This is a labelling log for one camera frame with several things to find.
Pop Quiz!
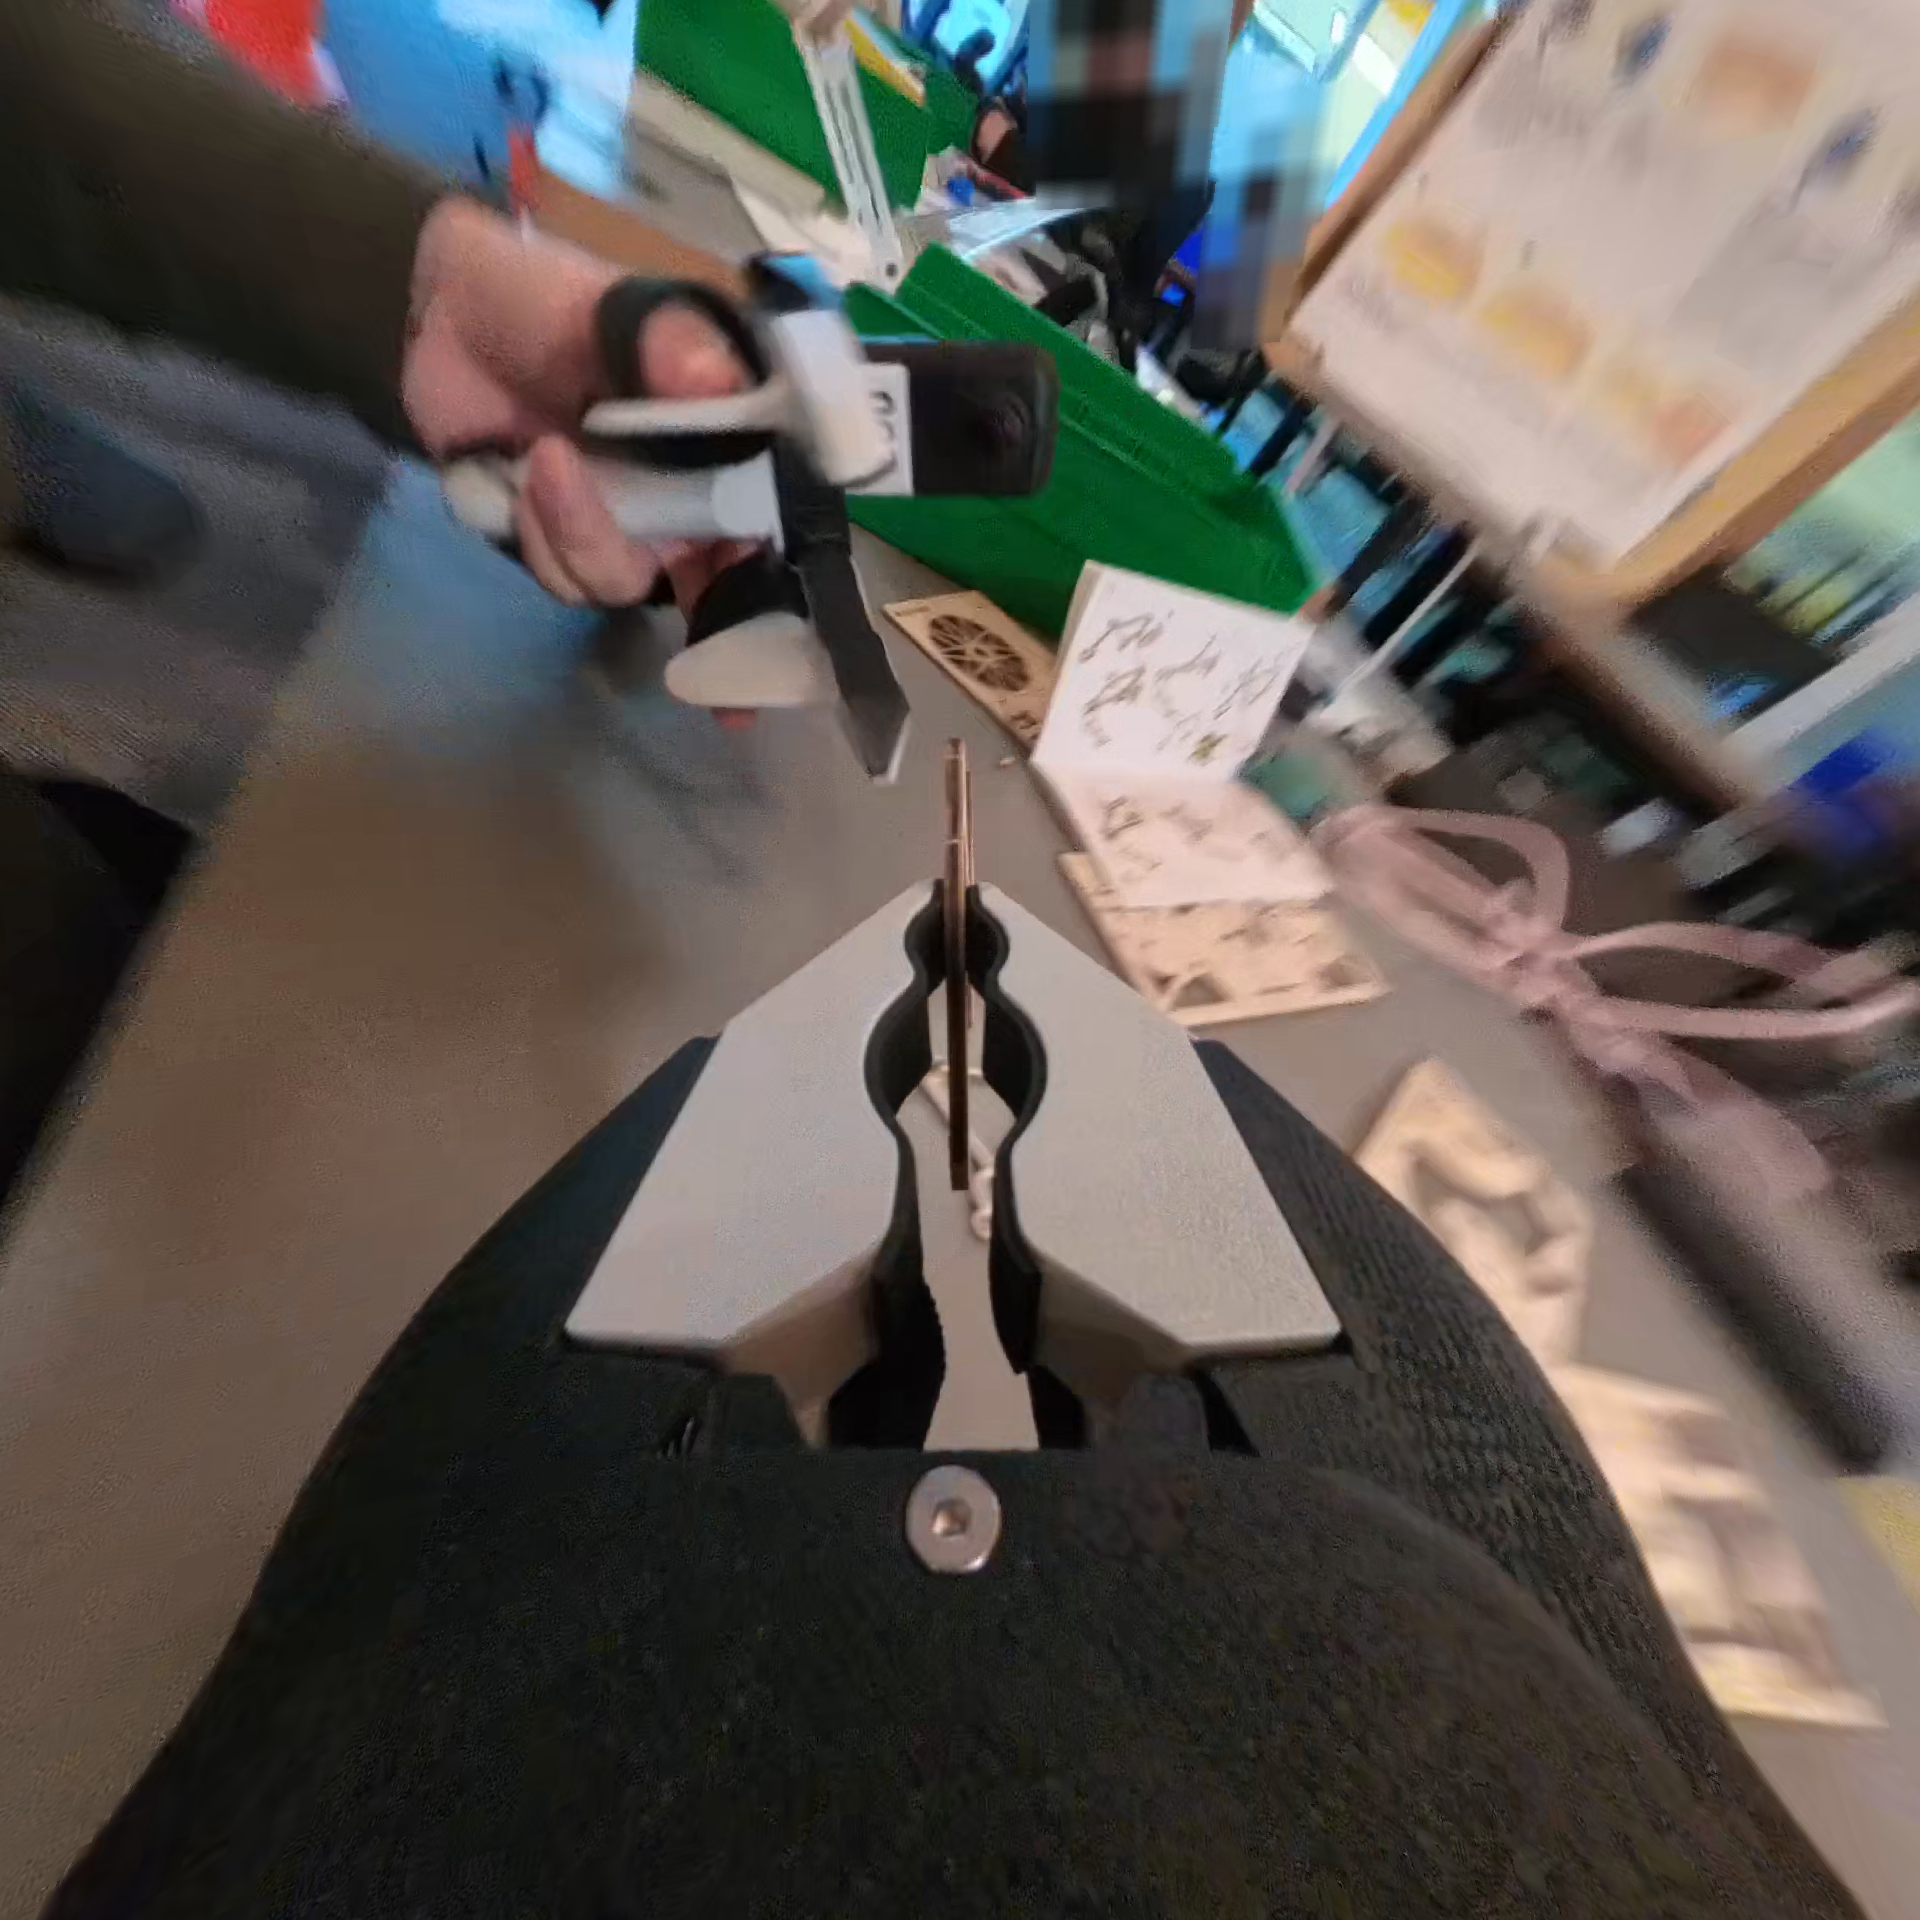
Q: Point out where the green plastic bin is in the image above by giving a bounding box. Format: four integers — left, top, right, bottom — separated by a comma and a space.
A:
630, 0, 975, 212
844, 239, 1325, 643

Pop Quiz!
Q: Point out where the long wooden model strut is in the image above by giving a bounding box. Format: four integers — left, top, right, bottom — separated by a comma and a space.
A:
939, 738, 980, 1197

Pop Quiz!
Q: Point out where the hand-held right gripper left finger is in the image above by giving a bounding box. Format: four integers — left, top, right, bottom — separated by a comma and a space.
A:
564, 879, 951, 1444

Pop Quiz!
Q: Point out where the wooden instruction board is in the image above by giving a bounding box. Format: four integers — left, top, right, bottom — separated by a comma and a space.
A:
1264, 0, 1920, 609

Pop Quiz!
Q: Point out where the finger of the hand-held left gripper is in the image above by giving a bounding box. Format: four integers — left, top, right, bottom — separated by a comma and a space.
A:
778, 449, 914, 785

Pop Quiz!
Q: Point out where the white slotted bracket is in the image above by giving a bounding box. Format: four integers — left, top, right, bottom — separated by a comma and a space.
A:
796, 17, 906, 281

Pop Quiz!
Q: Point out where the person's left hand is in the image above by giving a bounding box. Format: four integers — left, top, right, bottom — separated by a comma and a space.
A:
400, 191, 784, 735

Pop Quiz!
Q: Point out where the white instruction booklet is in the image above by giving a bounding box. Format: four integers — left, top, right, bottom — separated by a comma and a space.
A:
1026, 562, 1340, 914

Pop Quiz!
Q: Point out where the pink cable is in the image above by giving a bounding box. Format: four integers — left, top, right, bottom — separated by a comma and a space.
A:
1317, 803, 1920, 1086

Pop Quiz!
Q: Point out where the wooden wheel parts sheet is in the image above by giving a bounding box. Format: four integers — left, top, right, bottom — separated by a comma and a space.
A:
883, 589, 1062, 750

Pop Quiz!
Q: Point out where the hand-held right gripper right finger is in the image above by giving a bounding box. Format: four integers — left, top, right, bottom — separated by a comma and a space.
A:
966, 879, 1343, 1420

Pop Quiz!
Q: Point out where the person's left forearm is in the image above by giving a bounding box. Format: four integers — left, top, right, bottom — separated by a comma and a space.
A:
0, 0, 452, 453

